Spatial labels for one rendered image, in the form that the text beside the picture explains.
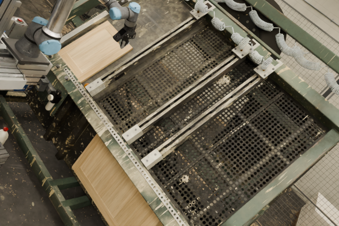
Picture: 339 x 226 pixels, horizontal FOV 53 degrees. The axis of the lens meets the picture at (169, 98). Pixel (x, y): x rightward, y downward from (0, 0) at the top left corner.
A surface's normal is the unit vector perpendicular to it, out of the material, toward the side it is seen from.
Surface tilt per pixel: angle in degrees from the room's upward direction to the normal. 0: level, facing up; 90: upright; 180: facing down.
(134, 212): 90
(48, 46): 98
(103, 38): 55
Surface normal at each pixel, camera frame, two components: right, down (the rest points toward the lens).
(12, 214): 0.60, -0.73
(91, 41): -0.08, -0.48
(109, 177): -0.52, -0.06
